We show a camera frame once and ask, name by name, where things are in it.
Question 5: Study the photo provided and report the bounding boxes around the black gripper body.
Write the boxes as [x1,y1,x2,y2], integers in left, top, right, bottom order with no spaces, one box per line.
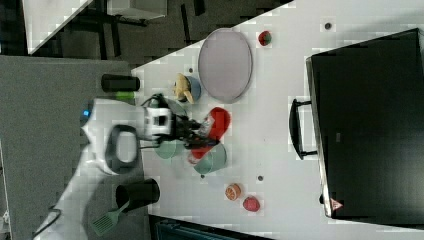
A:
[171,115,220,149]

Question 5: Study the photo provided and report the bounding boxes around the red ketchup bottle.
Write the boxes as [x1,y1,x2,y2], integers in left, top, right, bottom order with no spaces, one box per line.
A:
[188,107,231,164]

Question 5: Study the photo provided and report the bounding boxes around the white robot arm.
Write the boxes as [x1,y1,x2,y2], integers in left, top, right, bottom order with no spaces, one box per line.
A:
[32,94,219,240]

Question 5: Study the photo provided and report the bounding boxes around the black toaster oven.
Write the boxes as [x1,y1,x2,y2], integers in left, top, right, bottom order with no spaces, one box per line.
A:
[305,28,424,229]

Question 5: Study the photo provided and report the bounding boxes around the green cup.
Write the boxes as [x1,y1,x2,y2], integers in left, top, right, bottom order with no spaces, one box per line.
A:
[194,144,227,175]

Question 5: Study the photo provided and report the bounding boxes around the yellow toy banana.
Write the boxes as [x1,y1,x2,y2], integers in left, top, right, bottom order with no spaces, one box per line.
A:
[173,73,194,104]

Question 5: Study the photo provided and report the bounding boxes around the small blue bowl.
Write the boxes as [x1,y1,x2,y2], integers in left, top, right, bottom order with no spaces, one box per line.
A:
[187,76,202,102]

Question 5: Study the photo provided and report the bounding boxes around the orange slice toy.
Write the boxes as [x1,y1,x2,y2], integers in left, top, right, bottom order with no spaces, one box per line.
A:
[225,183,241,201]

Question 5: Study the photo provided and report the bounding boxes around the black utensil holder cup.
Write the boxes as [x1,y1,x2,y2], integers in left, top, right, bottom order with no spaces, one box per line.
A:
[115,178,160,212]

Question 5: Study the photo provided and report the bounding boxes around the green marker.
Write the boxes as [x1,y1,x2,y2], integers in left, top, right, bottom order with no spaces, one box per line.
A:
[115,92,136,100]

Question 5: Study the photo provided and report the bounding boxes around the round grey plate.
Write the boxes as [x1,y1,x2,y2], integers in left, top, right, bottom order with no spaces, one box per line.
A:
[198,28,253,103]

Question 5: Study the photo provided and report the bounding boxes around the red toy fruit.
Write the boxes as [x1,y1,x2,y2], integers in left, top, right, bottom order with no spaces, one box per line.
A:
[243,196,261,212]

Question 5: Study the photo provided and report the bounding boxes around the dark crate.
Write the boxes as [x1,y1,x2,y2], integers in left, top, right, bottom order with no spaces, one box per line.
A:
[149,215,271,240]

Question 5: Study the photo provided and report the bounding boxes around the red toy strawberry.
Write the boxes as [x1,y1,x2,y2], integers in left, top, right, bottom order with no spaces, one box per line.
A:
[258,31,272,46]

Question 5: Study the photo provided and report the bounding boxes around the green spatula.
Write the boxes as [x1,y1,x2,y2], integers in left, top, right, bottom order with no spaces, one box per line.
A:
[91,201,130,236]

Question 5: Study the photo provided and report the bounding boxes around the white side table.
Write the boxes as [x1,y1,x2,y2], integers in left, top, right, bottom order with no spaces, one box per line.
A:
[21,0,94,54]

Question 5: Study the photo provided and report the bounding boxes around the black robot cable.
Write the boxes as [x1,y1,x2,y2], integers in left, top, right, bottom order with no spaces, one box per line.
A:
[139,93,168,108]

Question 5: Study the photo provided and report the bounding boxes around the black cylinder post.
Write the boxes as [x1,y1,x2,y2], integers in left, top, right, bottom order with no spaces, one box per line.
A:
[101,74,140,92]

